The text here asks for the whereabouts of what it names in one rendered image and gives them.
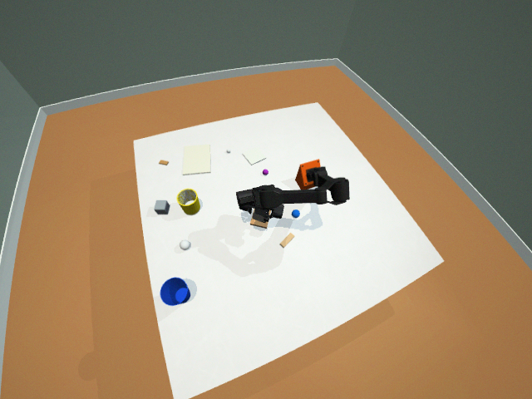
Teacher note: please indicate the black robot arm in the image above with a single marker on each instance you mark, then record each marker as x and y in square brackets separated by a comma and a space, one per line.
[266, 197]

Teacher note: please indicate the yellow open cylinder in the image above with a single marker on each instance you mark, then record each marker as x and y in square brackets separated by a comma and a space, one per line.
[188, 201]

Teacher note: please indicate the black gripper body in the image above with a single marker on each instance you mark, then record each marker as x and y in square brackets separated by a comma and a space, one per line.
[277, 212]

